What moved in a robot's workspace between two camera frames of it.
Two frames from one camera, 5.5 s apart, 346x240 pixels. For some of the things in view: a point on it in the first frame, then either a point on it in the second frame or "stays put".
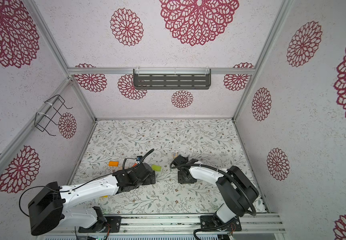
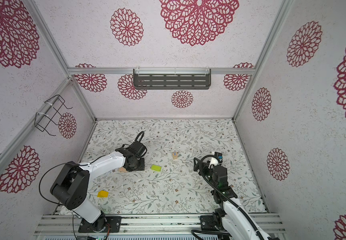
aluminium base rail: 250,223 stays put
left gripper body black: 148,181 -> 139,165
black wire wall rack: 49,109 stays put
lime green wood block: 156,168 stays put
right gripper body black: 181,179 -> 208,173
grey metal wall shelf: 172,78 stays put
